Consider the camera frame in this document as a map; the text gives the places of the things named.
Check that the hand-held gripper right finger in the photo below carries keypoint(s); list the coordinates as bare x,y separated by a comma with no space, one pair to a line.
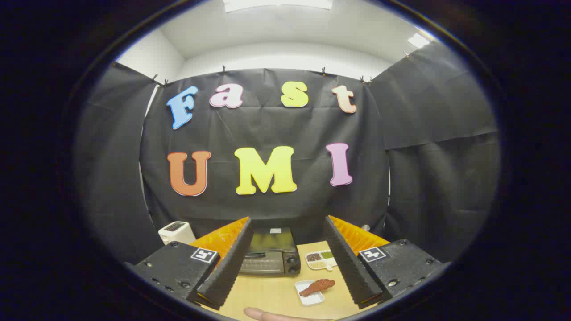
350,263

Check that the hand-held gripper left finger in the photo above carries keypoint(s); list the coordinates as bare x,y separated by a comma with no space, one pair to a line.
229,263

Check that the brown roasted meat piece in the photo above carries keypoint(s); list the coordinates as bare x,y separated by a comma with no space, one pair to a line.
317,286

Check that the black toaster oven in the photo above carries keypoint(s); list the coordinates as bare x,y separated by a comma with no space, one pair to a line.
272,243

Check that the white bread toaster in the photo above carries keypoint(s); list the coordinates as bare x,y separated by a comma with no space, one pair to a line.
176,232

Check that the white divided condiment dish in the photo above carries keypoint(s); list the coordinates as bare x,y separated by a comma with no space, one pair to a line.
320,259

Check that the white rectangular tray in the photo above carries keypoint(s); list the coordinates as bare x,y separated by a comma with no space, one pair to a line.
312,299

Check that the ceiling light panel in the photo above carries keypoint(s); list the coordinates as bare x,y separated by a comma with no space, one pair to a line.
276,4
418,41

